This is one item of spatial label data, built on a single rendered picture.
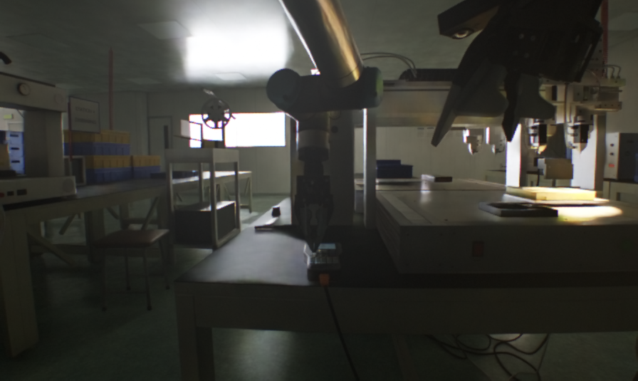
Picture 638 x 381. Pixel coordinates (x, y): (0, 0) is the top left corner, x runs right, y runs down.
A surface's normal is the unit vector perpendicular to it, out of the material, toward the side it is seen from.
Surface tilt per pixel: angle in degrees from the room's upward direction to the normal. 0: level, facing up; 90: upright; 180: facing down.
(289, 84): 76
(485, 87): 63
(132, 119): 90
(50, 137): 90
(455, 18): 93
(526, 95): 124
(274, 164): 90
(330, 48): 144
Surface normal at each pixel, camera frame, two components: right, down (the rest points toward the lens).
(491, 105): -0.62, -0.39
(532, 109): -0.77, 0.59
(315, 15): 0.22, 0.84
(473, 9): -0.85, 0.11
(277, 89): -0.40, -0.17
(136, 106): -0.07, 0.07
